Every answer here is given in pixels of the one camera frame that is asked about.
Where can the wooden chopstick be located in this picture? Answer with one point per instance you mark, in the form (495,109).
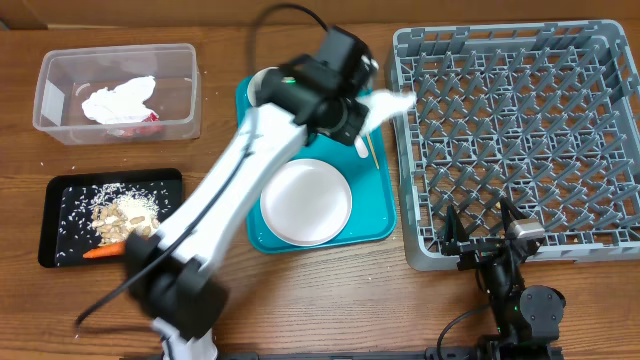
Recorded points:
(372,151)

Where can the black tray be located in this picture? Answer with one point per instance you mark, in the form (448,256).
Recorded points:
(58,184)

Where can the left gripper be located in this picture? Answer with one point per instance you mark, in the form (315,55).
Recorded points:
(345,132)

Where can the red snack wrapper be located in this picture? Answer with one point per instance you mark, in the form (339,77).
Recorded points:
(148,127)

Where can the clear plastic bin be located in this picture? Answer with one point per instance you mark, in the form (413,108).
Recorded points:
(68,77)

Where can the grey dishwasher rack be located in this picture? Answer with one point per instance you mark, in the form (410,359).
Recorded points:
(544,114)

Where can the white napkin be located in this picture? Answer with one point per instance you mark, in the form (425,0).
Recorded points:
(124,104)

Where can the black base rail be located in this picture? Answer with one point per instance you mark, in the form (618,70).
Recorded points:
(450,353)

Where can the white round plate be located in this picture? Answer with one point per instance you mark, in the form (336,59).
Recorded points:
(307,203)

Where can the orange carrot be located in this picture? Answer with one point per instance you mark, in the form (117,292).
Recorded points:
(116,249)

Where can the white bowl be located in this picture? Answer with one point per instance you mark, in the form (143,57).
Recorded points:
(256,87)

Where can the white plastic fork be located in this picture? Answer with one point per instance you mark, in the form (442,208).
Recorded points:
(361,147)

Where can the white plastic cup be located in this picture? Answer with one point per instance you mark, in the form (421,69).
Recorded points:
(382,105)

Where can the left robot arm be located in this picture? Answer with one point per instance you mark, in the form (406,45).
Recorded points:
(170,273)

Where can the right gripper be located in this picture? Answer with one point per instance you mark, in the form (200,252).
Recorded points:
(473,251)

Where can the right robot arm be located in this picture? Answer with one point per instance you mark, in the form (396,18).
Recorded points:
(527,318)

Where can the teal serving tray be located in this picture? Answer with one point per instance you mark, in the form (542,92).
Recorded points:
(373,216)

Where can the peanuts and rice pile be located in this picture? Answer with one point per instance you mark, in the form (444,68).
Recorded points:
(92,216)

